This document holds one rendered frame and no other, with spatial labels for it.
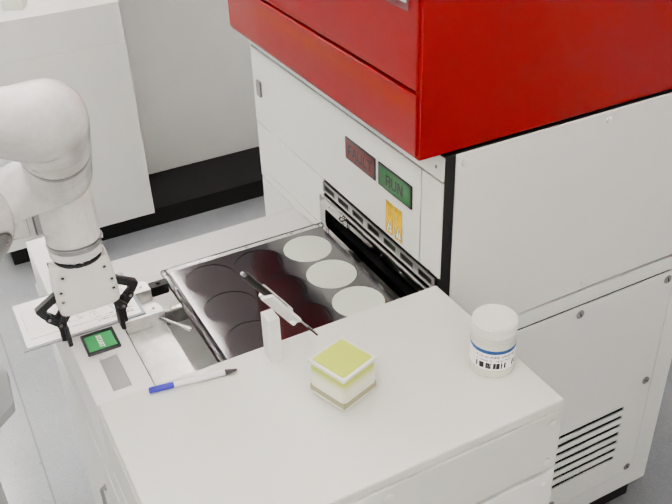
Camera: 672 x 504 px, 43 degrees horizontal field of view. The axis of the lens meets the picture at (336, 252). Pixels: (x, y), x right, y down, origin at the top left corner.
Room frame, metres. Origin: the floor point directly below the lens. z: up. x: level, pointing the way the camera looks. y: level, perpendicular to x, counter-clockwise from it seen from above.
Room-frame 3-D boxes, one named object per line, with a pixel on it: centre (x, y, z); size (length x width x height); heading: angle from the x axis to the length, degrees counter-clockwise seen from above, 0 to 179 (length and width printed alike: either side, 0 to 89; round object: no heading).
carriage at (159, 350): (1.21, 0.33, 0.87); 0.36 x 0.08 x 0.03; 27
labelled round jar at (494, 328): (1.03, -0.24, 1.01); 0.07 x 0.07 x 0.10
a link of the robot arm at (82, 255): (1.15, 0.41, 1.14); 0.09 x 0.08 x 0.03; 117
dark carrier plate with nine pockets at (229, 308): (1.35, 0.11, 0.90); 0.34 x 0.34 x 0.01; 27
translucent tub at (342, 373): (0.98, 0.00, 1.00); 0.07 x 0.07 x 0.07; 45
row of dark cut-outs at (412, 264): (1.46, -0.08, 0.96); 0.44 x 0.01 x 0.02; 27
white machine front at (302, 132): (1.62, -0.01, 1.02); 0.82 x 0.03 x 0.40; 27
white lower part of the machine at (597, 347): (1.77, -0.31, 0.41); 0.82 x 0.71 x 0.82; 27
